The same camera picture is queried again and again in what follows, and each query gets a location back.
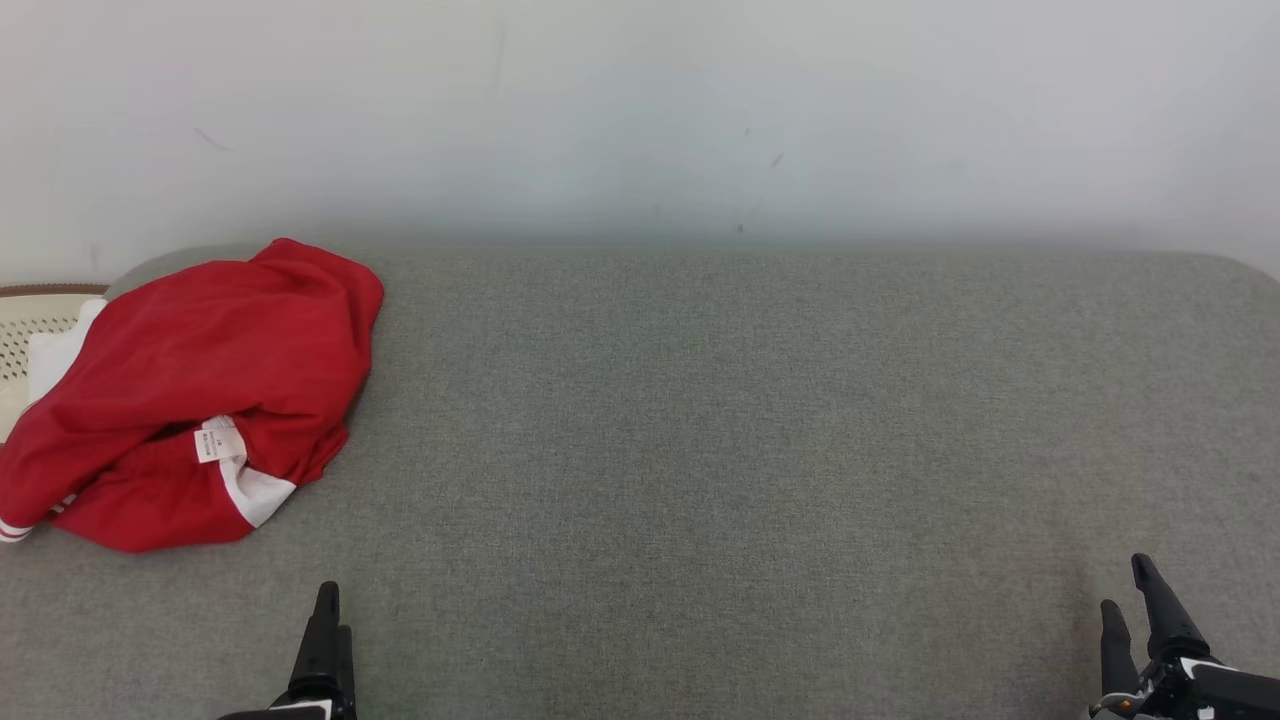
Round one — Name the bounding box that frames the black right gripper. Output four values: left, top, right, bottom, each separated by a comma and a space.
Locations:
1088, 553, 1280, 720

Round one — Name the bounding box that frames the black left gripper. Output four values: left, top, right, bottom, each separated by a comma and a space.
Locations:
218, 582, 358, 720

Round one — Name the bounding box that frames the red garment wide white band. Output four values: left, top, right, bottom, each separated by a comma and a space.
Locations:
0, 238, 386, 521

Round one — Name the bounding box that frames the grey fabric sofa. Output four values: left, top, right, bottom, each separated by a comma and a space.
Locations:
0, 245, 1280, 720

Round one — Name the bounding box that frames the cream perforated laundry basket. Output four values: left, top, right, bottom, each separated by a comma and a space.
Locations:
0, 283, 111, 441

